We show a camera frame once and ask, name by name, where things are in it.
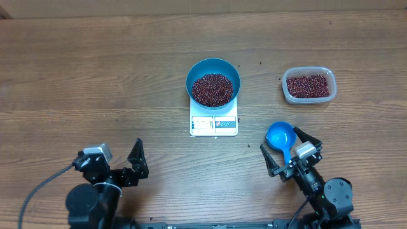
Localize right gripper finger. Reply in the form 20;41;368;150
293;127;322;148
260;144;280;177

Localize blue plastic scoop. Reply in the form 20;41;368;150
266;121;297;164

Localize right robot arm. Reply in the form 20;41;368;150
260;127;362;229

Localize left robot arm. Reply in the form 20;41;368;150
66;138;149;229

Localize white digital kitchen scale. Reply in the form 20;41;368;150
190;98;238;137

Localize red beans in bowl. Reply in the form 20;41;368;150
191;73;234;107

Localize teal bowl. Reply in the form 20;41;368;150
186;59;241;109

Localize clear plastic container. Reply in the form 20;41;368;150
281;66;337;105

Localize red beans in container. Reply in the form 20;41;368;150
286;74;330;99

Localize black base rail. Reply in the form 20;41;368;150
120;218;362;229

